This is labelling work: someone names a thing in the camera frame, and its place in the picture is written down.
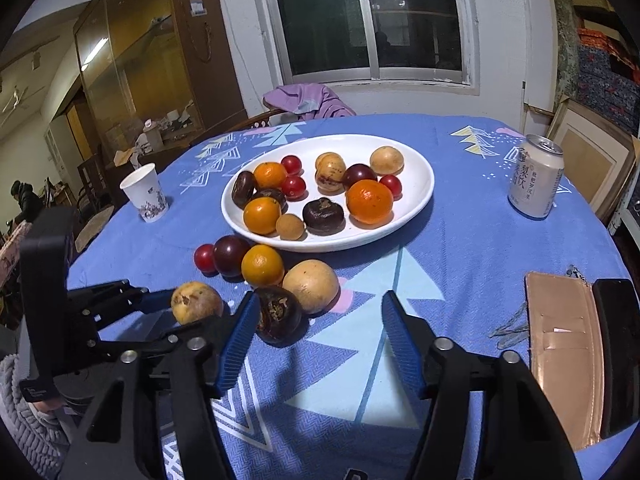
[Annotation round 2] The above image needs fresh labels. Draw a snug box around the patterned panel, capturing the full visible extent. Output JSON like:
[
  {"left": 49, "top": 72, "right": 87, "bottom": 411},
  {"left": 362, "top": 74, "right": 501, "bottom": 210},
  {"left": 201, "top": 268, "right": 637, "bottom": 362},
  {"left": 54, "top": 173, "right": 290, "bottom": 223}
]
[{"left": 550, "top": 0, "right": 583, "bottom": 116}]

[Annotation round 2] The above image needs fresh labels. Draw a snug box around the purple jacket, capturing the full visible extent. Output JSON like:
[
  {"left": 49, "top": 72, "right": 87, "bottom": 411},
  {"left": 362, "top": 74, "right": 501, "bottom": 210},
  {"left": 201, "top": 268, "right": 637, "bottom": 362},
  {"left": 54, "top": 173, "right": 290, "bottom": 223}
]
[{"left": 262, "top": 83, "right": 357, "bottom": 122}]

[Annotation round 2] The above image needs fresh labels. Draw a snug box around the stack of patterned boxes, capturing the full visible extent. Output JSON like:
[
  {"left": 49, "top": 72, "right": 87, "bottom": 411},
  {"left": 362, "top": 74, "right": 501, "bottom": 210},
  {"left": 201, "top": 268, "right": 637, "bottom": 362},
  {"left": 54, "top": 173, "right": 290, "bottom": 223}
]
[{"left": 577, "top": 27, "right": 640, "bottom": 136}]

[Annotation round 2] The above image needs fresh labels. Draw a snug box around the white paper cup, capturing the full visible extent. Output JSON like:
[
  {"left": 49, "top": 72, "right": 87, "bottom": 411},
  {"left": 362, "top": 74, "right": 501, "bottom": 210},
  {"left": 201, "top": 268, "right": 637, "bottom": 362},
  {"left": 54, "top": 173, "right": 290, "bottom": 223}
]
[{"left": 120, "top": 162, "right": 169, "bottom": 223}]

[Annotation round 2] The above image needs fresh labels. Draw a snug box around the large dark mangosteen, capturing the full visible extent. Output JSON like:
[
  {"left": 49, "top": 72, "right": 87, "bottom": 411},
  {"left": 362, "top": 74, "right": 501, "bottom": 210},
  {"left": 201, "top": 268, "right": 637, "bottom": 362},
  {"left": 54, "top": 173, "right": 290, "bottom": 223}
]
[{"left": 302, "top": 198, "right": 346, "bottom": 236}]

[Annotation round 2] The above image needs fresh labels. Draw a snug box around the white oval plate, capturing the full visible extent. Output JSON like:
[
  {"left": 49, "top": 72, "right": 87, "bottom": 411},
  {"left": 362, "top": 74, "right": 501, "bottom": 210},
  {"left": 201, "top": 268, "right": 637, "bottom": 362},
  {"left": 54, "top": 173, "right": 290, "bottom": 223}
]
[{"left": 221, "top": 134, "right": 435, "bottom": 253}]

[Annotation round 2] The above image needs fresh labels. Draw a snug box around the pale round stool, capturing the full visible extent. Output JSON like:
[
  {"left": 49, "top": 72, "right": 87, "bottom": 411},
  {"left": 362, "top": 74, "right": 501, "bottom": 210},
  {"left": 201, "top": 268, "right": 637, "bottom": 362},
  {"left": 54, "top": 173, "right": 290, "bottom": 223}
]
[{"left": 75, "top": 210, "right": 113, "bottom": 251}]

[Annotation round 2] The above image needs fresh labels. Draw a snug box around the person's left forearm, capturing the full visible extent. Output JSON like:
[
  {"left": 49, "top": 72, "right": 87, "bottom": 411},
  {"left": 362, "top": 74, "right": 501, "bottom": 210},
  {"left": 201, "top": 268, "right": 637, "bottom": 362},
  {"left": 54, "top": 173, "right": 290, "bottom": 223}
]
[{"left": 0, "top": 355, "right": 71, "bottom": 480}]

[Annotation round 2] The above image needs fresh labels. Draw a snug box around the wooden glass display cabinet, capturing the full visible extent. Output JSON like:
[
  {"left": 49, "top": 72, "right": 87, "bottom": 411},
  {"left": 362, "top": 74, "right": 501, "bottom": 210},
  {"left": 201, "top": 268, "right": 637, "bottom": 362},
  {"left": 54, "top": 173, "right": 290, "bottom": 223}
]
[{"left": 75, "top": 0, "right": 248, "bottom": 161}]

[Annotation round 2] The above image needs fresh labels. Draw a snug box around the small tan longan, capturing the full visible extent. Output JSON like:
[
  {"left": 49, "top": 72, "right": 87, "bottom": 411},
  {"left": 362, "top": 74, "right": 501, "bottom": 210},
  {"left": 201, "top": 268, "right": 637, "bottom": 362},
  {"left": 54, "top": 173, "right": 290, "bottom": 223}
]
[{"left": 276, "top": 213, "right": 306, "bottom": 241}]

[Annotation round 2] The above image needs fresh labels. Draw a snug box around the dark wooden chair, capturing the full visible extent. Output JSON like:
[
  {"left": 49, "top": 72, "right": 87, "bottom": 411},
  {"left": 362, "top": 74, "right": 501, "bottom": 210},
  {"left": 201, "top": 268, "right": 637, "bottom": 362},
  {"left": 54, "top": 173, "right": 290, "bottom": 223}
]
[{"left": 77, "top": 155, "right": 113, "bottom": 211}]

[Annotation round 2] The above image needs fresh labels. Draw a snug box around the blue printed tablecloth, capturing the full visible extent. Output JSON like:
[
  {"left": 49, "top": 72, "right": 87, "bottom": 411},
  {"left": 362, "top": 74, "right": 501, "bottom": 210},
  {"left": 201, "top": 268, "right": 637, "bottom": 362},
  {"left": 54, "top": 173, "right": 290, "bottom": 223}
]
[{"left": 65, "top": 114, "right": 636, "bottom": 480}]

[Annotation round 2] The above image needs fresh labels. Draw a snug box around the large yellow pepino melon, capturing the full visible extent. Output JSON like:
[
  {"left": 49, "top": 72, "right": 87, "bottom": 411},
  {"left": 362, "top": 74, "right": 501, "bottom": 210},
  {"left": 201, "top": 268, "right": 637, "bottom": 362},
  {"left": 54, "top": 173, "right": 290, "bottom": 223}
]
[{"left": 282, "top": 259, "right": 341, "bottom": 315}]

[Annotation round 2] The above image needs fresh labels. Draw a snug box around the wooden picture frame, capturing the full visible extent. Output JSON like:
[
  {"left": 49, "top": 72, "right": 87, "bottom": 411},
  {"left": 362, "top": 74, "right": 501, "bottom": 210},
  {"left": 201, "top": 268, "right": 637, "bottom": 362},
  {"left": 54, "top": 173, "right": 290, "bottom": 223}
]
[{"left": 547, "top": 97, "right": 640, "bottom": 226}]

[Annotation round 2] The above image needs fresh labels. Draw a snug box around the spotted yellow passion fruit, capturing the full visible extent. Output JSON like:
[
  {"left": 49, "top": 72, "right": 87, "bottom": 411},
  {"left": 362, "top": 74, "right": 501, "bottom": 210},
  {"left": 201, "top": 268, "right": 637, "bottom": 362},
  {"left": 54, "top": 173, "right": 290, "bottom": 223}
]
[{"left": 171, "top": 282, "right": 224, "bottom": 326}]

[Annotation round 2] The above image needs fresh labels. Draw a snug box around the sliding glass window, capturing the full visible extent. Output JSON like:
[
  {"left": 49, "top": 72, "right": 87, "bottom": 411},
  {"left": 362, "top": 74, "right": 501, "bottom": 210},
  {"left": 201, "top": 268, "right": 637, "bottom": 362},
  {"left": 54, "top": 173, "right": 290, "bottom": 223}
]
[{"left": 255, "top": 0, "right": 481, "bottom": 97}]

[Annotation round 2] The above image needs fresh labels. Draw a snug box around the dark red plum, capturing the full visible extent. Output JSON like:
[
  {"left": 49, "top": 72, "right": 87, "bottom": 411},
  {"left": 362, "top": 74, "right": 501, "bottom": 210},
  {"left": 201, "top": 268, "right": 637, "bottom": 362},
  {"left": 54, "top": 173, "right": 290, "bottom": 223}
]
[
  {"left": 342, "top": 163, "right": 378, "bottom": 190},
  {"left": 213, "top": 235, "right": 252, "bottom": 280}
]

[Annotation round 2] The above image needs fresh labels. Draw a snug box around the black phone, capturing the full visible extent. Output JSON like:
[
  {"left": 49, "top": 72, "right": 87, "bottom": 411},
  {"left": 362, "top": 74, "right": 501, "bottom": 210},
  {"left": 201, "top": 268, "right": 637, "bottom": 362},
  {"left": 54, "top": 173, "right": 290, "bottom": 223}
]
[{"left": 592, "top": 277, "right": 640, "bottom": 440}]

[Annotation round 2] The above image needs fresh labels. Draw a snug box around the dark purple passion fruit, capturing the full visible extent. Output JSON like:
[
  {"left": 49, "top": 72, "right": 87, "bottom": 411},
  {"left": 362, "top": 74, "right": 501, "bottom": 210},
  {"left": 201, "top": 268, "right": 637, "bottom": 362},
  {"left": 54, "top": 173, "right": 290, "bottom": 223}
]
[{"left": 231, "top": 170, "right": 258, "bottom": 209}]

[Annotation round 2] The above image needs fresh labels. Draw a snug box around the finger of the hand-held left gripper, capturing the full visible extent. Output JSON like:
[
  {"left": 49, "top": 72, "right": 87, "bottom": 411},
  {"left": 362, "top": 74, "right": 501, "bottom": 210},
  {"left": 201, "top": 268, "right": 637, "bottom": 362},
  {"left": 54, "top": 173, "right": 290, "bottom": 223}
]
[
  {"left": 67, "top": 280, "right": 176, "bottom": 332},
  {"left": 97, "top": 312, "right": 236, "bottom": 362}
]

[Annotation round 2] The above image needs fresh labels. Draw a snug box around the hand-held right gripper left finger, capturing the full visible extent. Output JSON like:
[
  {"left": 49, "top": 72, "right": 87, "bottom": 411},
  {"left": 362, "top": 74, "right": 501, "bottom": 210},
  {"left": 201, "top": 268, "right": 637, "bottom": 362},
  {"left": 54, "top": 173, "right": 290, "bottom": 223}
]
[{"left": 57, "top": 291, "right": 262, "bottom": 480}]

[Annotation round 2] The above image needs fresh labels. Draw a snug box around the white beverage can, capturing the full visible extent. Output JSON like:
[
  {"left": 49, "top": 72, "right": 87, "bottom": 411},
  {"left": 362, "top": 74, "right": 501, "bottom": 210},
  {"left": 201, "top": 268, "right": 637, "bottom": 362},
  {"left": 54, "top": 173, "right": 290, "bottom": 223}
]
[{"left": 507, "top": 134, "right": 565, "bottom": 219}]

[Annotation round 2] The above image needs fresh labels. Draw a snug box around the tan leather wallet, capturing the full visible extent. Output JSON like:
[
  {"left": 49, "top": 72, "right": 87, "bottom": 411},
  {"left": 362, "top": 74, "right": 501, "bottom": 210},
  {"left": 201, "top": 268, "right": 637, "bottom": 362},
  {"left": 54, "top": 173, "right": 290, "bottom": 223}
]
[{"left": 524, "top": 271, "right": 606, "bottom": 452}]

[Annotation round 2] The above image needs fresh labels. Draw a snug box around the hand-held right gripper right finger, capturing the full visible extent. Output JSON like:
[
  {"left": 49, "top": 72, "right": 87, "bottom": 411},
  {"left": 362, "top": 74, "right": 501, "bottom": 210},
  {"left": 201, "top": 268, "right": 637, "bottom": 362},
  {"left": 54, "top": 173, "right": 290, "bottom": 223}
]
[{"left": 381, "top": 290, "right": 583, "bottom": 480}]

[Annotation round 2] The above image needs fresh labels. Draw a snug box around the streaked yellow pepino melon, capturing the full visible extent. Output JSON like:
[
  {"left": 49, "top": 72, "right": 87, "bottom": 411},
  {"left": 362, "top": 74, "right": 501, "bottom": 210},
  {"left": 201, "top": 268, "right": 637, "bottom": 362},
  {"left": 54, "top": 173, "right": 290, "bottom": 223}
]
[{"left": 315, "top": 152, "right": 347, "bottom": 194}]

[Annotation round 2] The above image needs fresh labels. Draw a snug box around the white board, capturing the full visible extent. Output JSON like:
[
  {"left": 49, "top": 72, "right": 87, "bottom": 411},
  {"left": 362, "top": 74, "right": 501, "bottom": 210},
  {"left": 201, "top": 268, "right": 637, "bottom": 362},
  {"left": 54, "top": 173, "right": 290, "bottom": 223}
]
[{"left": 520, "top": 0, "right": 558, "bottom": 133}]

